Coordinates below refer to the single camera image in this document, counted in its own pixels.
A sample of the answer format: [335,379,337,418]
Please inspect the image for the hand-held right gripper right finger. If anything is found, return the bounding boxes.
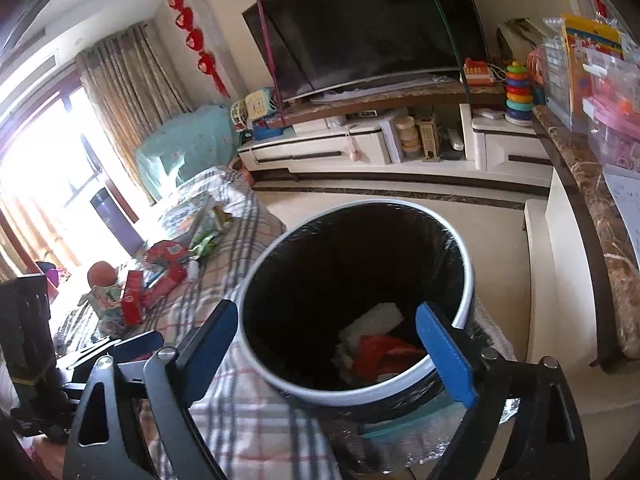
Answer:
[415,301,593,480]

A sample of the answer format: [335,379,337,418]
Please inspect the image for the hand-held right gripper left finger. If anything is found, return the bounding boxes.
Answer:
[62,299,240,480]

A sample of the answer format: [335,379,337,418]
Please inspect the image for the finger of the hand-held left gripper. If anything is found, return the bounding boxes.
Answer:
[114,331,166,376]
[56,339,123,368]

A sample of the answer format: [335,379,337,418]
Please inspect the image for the red candy tube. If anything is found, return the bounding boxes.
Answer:
[142,264,188,308]

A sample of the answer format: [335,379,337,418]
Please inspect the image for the white bin with black bag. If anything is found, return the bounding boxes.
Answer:
[236,199,521,461]

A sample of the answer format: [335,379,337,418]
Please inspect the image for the red carton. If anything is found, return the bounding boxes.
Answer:
[120,270,146,325]

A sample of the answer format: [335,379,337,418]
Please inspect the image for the colourful printed carton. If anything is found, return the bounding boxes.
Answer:
[90,282,126,336]

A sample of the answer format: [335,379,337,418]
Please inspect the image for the red wrapper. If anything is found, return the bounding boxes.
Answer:
[350,335,428,383]

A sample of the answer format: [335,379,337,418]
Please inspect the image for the purple toy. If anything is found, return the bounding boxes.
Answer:
[42,265,71,291]

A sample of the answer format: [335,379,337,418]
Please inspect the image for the orange ball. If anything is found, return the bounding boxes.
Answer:
[87,260,118,288]

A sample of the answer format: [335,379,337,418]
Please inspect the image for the crumpled white paper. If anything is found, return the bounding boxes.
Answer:
[340,301,405,346]

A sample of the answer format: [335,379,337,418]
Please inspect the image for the green snack packet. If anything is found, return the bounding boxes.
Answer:
[189,205,236,258]

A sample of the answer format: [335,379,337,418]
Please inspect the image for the plaid blanket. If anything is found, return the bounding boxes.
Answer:
[52,165,518,480]

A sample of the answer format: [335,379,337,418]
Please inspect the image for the colourful flat box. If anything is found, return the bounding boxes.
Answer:
[160,192,226,241]

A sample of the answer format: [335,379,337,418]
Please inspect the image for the purple bottle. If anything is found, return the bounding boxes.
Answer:
[90,186,140,256]

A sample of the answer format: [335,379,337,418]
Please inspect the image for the teal floral cover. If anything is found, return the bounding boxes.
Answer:
[135,102,241,201]

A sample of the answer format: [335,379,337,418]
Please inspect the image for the white television cabinet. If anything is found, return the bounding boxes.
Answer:
[237,80,556,186]

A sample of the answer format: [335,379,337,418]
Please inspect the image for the brown marble counter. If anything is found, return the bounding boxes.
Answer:
[532,105,640,371]

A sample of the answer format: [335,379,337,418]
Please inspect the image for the wooden grater toy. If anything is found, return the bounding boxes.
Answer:
[419,117,441,162]

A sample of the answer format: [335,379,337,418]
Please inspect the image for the stack of round wooden boxes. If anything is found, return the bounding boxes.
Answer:
[395,116,422,161]

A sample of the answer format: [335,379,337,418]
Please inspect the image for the colourful toy bus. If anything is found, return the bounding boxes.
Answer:
[231,89,281,141]

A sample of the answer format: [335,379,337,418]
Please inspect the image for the white paper sheet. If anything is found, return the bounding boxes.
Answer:
[602,162,640,256]

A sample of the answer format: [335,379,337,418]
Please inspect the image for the beige curtain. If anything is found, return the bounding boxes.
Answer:
[75,22,193,201]

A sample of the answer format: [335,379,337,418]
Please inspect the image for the clear container with pink lid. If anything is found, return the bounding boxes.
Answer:
[582,55,640,166]

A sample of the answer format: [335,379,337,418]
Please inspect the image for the orange toy cash register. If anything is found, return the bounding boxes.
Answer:
[462,57,496,86]

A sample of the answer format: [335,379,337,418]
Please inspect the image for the red hanging knot decoration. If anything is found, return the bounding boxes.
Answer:
[167,0,232,100]

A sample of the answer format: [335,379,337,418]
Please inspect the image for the clear plastic drawer box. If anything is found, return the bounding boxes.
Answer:
[542,35,591,133]

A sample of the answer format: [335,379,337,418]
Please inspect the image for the pink plastic toy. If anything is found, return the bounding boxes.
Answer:
[527,47,547,86]

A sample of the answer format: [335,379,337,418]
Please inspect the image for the black television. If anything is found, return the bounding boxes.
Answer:
[242,0,488,106]

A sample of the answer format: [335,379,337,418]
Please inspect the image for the clear plastic storage boxes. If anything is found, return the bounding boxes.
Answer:
[560,12,626,126]

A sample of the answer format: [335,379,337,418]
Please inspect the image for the rainbow stacking ring toy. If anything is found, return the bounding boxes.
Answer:
[504,61,535,125]

